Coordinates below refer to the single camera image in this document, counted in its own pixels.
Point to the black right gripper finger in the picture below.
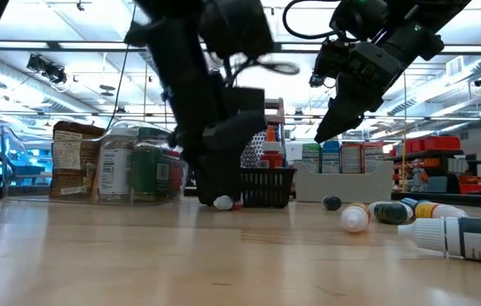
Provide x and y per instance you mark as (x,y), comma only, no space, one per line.
(342,110)

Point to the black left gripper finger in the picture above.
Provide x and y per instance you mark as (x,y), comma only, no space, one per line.
(219,170)

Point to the small black dropper bottle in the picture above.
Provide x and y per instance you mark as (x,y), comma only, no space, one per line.
(478,242)
(223,203)
(332,203)

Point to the red lid spice tin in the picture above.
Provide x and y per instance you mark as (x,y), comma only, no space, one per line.
(175,174)

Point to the blue Rice Krispies cereal box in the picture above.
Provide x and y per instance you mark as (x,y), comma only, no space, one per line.
(332,157)

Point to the large red food colouring bottle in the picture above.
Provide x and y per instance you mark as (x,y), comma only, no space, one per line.
(272,159)

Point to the black plastic basket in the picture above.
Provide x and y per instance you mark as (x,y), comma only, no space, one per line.
(270,189)

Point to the green Apple Jacks cereal box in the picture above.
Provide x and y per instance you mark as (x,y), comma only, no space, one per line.
(312,159)

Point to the green lid spice jar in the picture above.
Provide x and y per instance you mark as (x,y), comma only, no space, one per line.
(151,170)

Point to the grey plastic bin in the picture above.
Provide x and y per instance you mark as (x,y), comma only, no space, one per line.
(342,187)

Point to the white lid spice jar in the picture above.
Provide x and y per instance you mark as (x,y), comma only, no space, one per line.
(115,170)

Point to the small yellow dropper bottle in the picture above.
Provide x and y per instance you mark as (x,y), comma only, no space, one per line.
(355,219)

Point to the small dark green dropper bottle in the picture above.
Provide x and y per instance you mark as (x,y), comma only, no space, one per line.
(391,213)

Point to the long blue dropper bottle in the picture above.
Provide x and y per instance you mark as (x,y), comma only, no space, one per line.
(410,204)

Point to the orange spice jar black lid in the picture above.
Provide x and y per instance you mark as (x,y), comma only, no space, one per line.
(94,187)

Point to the small orange dropper bottle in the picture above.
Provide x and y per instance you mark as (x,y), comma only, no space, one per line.
(440,210)

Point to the clear plastic container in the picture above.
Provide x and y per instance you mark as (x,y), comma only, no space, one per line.
(24,161)

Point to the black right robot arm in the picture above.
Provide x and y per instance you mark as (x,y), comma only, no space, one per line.
(436,17)

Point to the pink metal box grater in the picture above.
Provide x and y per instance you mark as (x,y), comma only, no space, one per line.
(253,153)

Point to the red storage bin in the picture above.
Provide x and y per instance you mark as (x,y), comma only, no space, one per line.
(431,143)

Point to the black storage shelf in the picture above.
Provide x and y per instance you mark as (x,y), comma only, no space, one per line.
(436,170)

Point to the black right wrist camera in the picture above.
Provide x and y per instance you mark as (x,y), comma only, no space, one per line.
(329,59)

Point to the black aluminium table frame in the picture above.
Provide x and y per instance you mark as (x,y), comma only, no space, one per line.
(457,200)

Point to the black overhead rig frame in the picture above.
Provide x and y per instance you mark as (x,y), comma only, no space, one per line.
(53,45)

